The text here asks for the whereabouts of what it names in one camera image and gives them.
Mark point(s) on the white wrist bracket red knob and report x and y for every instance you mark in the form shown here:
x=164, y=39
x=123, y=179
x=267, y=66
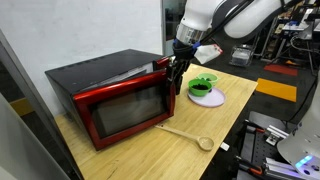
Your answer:
x=206, y=54

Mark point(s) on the lilac round plate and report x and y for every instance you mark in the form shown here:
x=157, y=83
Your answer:
x=213, y=100

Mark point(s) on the silver aluminium rail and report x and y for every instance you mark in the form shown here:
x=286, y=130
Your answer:
x=280, y=168

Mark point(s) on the wooden spoon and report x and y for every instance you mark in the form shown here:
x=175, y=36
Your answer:
x=186, y=134

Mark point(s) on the black perforated breadboard table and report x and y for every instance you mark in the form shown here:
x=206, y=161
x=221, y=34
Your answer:
x=263, y=150

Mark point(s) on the white box beside table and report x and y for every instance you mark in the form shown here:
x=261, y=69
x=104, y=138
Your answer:
x=225, y=146

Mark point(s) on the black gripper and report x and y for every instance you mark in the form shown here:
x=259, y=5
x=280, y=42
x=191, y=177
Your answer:
x=183, y=52

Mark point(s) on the clear plastic bin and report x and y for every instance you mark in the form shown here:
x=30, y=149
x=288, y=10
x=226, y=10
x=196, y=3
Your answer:
x=242, y=56

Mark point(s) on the dark green bowl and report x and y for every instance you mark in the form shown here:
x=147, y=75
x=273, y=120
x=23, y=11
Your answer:
x=200, y=91

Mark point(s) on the black microwave oven body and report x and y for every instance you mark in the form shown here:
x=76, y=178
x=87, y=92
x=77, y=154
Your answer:
x=93, y=68

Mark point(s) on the cluttered lab desk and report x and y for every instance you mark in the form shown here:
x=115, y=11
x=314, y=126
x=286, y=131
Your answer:
x=300, y=30

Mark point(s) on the silver aluminium bracket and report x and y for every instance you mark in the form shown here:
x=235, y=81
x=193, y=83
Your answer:
x=276, y=134

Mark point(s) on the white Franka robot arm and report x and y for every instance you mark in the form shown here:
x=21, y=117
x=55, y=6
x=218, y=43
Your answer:
x=200, y=16

